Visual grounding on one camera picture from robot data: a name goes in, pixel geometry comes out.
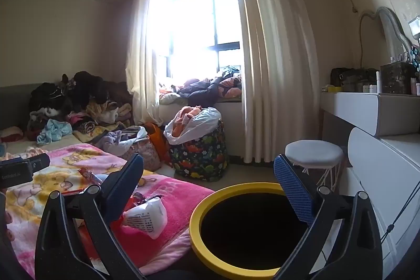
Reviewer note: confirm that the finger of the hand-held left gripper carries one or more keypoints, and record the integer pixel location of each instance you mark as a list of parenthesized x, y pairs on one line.
[(39, 161)]

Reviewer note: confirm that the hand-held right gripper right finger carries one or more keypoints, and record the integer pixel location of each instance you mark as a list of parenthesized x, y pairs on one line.
[(295, 188)]

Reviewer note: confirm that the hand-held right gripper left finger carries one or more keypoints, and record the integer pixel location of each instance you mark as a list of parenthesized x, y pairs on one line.
[(124, 191)]

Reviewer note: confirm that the purple shiny wrapper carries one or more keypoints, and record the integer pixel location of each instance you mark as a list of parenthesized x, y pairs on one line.
[(141, 198)]

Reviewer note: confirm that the blue shiny wrapper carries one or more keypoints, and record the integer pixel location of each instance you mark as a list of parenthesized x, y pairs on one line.
[(102, 177)]

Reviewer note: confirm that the white foam fruit net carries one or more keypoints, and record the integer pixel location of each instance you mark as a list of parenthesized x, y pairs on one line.
[(147, 217)]

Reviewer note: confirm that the red snack wrapper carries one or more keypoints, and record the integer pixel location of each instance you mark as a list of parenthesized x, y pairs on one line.
[(90, 175)]

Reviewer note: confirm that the yellow-rimmed black trash bin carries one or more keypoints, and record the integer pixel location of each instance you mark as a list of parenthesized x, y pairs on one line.
[(249, 227)]

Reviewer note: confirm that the person's left hand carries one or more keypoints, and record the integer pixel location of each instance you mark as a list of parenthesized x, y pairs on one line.
[(9, 227)]

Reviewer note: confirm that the light blue cloth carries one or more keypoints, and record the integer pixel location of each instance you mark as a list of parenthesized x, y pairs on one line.
[(54, 130)]

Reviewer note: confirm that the red cloth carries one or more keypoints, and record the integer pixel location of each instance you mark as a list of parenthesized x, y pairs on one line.
[(11, 135)]

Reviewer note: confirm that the white round stool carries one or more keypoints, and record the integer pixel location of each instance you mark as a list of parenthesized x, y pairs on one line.
[(313, 152)]

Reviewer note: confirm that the pink floral bag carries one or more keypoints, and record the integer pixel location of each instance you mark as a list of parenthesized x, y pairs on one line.
[(144, 152)]

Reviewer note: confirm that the white and purple cloths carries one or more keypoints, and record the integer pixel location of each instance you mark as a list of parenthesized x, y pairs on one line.
[(118, 139)]

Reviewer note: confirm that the pink printed blanket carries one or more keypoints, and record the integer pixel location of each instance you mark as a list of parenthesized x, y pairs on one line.
[(183, 198)]

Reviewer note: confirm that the orange bag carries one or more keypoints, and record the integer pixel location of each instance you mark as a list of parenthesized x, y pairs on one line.
[(156, 139)]

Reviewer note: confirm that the grey bed headboard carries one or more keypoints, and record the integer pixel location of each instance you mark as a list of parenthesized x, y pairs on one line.
[(13, 103)]

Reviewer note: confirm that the pile of mixed clothes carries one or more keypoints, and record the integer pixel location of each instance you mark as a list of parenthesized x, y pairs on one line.
[(82, 96)]

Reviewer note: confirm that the dinosaur print storage bag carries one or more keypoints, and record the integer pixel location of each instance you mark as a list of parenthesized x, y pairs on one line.
[(200, 158)]

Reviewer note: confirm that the white rounded cabinet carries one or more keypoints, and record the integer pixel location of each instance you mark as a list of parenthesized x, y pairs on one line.
[(377, 168)]

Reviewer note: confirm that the white vanity desk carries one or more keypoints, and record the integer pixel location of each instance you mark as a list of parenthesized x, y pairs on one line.
[(354, 112)]

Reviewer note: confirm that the pink orange clothes bundle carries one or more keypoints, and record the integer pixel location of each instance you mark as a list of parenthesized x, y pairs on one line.
[(187, 117)]

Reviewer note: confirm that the white plastic bag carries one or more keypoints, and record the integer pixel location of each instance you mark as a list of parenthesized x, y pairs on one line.
[(203, 122)]

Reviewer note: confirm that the yellow flat item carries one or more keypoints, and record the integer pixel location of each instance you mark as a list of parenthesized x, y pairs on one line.
[(333, 89)]

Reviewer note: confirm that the dark bag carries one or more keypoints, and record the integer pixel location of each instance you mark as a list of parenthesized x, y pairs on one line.
[(351, 80)]

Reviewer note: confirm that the pile of dark jackets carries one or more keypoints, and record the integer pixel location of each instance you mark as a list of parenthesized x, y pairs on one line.
[(210, 86)]

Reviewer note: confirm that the white bottle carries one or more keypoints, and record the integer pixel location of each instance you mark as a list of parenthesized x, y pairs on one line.
[(379, 81)]

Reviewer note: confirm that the wide cream curtain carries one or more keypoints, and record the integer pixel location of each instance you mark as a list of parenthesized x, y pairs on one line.
[(272, 53)]

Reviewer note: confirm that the narrow cream curtain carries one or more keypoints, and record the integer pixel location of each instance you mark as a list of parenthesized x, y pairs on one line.
[(141, 53)]

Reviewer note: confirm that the dark patterned box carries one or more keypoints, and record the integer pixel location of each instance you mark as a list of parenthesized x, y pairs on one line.
[(397, 78)]

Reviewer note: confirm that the pink bottle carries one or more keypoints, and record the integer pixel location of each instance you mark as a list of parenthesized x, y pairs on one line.
[(413, 86)]

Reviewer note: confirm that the window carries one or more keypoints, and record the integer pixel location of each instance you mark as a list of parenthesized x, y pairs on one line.
[(197, 30)]

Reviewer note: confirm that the wavy frame mirror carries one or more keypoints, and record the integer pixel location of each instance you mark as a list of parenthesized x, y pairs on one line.
[(392, 30)]

